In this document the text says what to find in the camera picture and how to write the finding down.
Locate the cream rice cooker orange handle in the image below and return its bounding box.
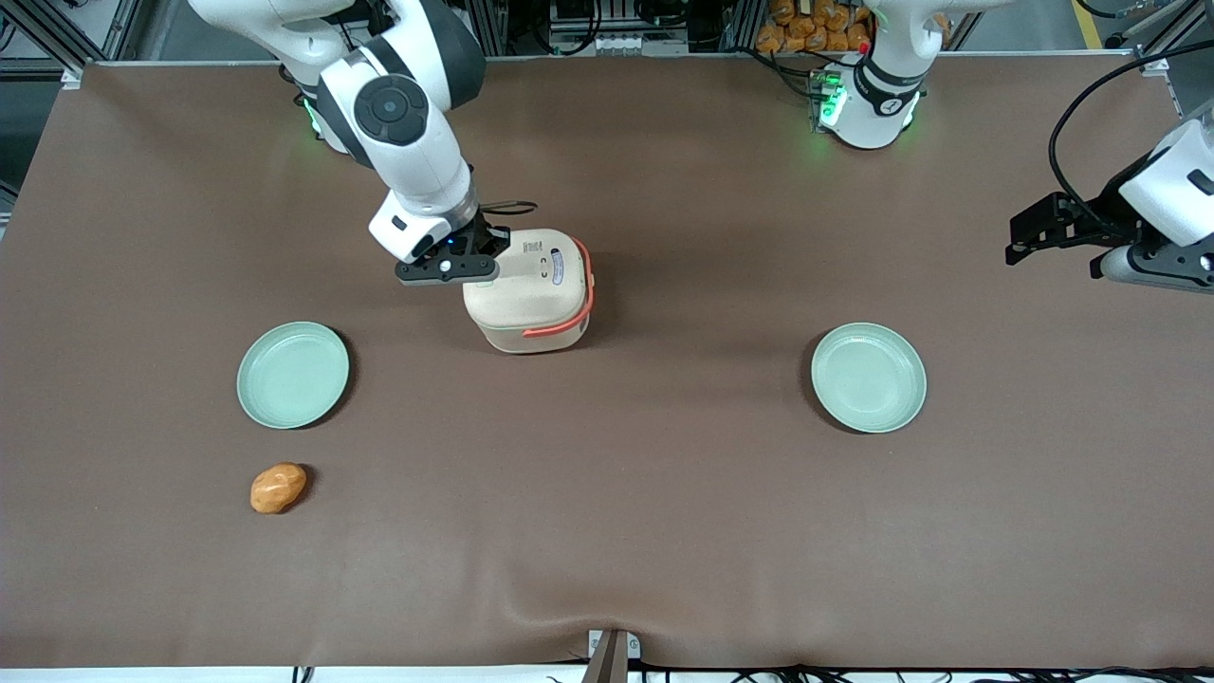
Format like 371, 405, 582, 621
462, 228, 596, 355

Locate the mint green round plate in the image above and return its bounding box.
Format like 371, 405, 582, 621
811, 323, 928, 434
236, 322, 351, 431

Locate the white power strip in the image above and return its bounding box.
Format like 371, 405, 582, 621
550, 33, 690, 57

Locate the orange toy potato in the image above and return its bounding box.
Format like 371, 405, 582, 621
249, 462, 308, 515

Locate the pile of orange toys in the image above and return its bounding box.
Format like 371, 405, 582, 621
756, 0, 874, 54

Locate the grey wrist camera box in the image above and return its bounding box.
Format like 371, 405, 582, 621
1091, 244, 1214, 293
395, 254, 501, 287

